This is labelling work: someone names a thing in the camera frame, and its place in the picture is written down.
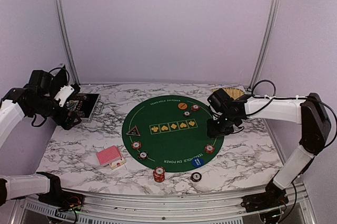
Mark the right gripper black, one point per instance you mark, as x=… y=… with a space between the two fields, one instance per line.
x=212 y=132

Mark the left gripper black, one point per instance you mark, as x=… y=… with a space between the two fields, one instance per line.
x=67 y=124

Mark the orange big blind button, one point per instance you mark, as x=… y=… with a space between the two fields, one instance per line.
x=182 y=106

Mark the blue small blind button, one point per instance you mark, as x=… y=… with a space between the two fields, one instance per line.
x=197 y=162

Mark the red playing card deck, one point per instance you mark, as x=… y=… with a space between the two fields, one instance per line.
x=109 y=156

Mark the triangular all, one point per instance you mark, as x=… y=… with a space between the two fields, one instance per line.
x=133 y=132

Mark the single orange poker chip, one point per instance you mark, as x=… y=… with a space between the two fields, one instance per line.
x=136 y=145

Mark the orange poker chip stack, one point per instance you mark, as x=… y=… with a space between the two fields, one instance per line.
x=159 y=174

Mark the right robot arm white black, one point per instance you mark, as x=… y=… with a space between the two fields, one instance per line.
x=308 y=111

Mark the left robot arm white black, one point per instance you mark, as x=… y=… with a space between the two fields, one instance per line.
x=46 y=94

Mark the aluminium poker case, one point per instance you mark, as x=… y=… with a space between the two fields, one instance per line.
x=86 y=105

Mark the woven bamboo tray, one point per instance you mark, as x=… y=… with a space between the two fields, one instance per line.
x=233 y=92

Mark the round green poker mat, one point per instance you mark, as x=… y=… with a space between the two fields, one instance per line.
x=170 y=139

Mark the playing card box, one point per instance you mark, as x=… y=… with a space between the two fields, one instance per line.
x=117 y=163

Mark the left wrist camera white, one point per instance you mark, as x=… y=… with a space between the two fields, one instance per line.
x=64 y=93

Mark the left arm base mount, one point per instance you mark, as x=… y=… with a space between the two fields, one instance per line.
x=56 y=196

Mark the right aluminium frame post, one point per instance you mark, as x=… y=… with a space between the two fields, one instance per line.
x=271 y=19

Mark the aluminium frame post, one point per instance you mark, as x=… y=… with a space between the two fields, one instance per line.
x=66 y=40
x=271 y=19

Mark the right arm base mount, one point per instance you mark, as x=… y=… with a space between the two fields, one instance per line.
x=272 y=197

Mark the aluminium front rail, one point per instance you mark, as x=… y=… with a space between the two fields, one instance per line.
x=221 y=207

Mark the left aluminium frame post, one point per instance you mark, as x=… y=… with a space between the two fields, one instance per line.
x=66 y=40

